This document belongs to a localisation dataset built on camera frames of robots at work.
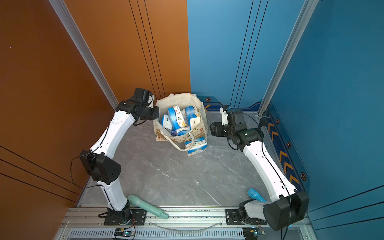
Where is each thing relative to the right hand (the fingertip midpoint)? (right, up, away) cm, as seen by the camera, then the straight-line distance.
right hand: (216, 126), depth 77 cm
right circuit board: (+16, -51, -7) cm, 54 cm away
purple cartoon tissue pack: (-24, -4, +15) cm, 29 cm away
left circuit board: (-48, -52, -4) cm, 71 cm away
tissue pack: (-8, -12, +14) cm, 20 cm away
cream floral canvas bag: (-18, -10, +15) cm, 25 cm away
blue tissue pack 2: (-12, +5, +4) cm, 13 cm away
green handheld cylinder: (-42, -38, -2) cm, 56 cm away
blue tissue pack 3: (-28, +2, +12) cm, 31 cm away
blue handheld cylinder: (+20, -36, 0) cm, 41 cm away
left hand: (-32, +8, +8) cm, 34 cm away
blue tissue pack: (-23, +2, +6) cm, 23 cm away
